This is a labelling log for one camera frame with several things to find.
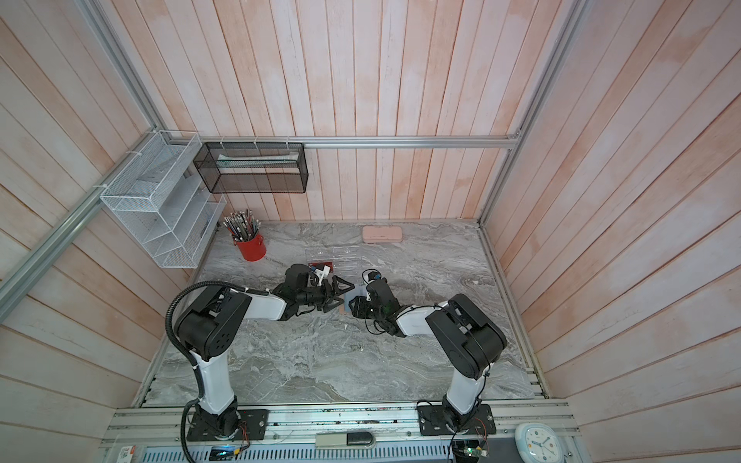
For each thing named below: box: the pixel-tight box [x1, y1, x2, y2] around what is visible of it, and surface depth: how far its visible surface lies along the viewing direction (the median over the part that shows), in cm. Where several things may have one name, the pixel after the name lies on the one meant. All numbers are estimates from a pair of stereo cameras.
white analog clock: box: [514, 422, 566, 463], surface depth 70 cm
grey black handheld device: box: [314, 432, 376, 448], surface depth 70 cm
